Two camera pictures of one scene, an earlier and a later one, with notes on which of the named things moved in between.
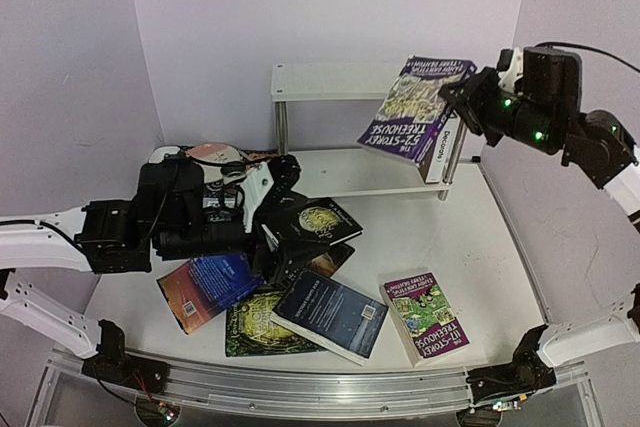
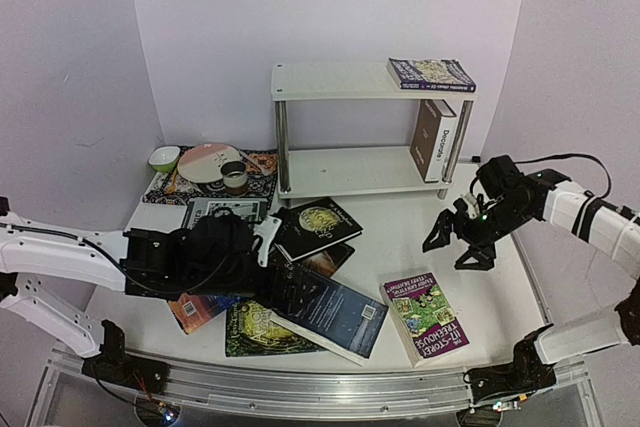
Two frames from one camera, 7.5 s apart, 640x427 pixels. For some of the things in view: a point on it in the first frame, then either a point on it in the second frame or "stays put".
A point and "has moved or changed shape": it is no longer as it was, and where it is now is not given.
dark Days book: x=330 y=261 stays put
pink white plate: x=215 y=153 stays put
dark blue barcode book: x=331 y=315 stays put
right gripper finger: x=459 y=96 to x=448 y=222
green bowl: x=158 y=154 stays put
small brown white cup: x=233 y=172 stays put
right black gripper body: x=473 y=100 to x=463 y=233
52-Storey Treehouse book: x=412 y=116 has moved or changed shape
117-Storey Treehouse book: x=426 y=322 stays put
